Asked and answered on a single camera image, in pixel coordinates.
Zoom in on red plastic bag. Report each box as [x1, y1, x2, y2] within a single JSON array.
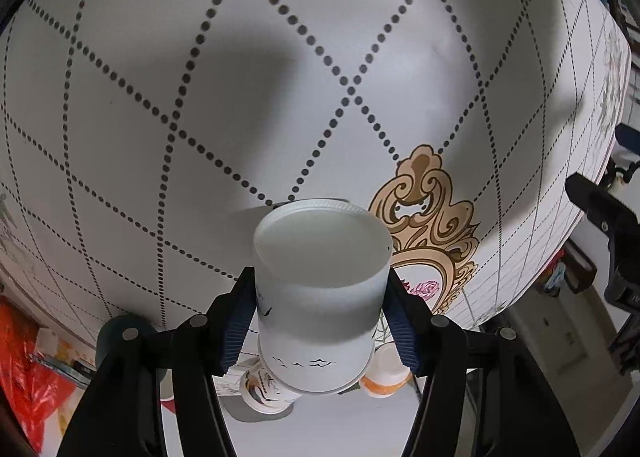
[[0, 294, 76, 455]]

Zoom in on white dotted tablecloth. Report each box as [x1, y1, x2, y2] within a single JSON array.
[[0, 0, 632, 330]]

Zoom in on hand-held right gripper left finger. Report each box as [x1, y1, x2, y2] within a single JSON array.
[[56, 266, 259, 457]]

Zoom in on white cup with brown print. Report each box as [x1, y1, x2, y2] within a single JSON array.
[[239, 362, 301, 416]]

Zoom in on white paper cup bird print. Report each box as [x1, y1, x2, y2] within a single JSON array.
[[252, 199, 392, 395]]

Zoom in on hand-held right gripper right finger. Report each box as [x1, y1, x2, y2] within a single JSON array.
[[382, 271, 584, 457]]

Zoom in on white cup orange band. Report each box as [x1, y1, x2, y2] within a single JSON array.
[[361, 342, 412, 399]]

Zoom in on black tripod stand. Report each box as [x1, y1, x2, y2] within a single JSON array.
[[565, 124, 640, 378]]

